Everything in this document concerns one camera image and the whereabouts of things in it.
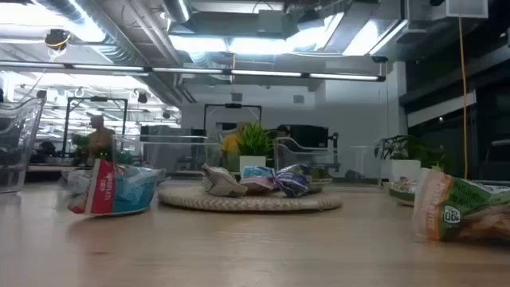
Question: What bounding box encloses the broad leaf plant white pot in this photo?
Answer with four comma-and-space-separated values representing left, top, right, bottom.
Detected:
373, 134, 455, 183

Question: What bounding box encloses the blue granola bar red band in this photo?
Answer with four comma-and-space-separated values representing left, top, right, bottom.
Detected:
66, 158, 167, 217

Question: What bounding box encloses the black metal frame stand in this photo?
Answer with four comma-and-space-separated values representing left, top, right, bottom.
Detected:
203, 103, 263, 132
61, 96, 129, 159

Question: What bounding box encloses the clear plastic bin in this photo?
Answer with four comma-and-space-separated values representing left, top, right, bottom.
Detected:
0, 96, 47, 195
112, 133, 222, 179
349, 143, 384, 187
273, 136, 342, 173

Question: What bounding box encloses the grey white granola bar wrapper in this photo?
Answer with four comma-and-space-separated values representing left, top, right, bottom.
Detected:
200, 163, 249, 199

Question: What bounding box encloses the white crinkled snack wrapper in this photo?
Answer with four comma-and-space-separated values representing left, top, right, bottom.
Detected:
58, 167, 96, 196

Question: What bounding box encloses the green granola bar wrapper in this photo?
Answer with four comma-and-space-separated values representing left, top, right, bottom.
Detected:
411, 167, 510, 243
387, 176, 418, 207
307, 167, 334, 195

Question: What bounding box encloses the yellow hanging cable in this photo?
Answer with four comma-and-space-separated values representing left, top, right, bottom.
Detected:
457, 15, 469, 180

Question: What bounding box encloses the dark blue Chewy granola bar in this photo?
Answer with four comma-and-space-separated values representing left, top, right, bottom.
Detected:
273, 163, 312, 199

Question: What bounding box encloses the black ceiling cable reel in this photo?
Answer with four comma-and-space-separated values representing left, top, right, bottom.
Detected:
44, 28, 72, 52

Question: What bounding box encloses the light blue pink granola bar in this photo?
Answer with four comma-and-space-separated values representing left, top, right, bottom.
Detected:
239, 165, 277, 196

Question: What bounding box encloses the spiky green plant white pot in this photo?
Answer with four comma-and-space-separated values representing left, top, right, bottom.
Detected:
235, 120, 273, 176

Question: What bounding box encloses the small green plant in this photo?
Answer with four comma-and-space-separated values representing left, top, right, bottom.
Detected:
70, 133, 92, 160

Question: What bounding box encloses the person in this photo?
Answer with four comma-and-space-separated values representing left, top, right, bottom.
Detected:
220, 122, 242, 171
84, 114, 117, 167

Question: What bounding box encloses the long overhead light bar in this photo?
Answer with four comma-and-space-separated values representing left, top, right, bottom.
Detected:
0, 60, 387, 83

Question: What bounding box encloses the black computer monitor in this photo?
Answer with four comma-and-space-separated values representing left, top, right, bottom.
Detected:
278, 124, 330, 150

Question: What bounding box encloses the round woven beige mat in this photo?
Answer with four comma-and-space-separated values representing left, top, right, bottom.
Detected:
157, 184, 344, 213

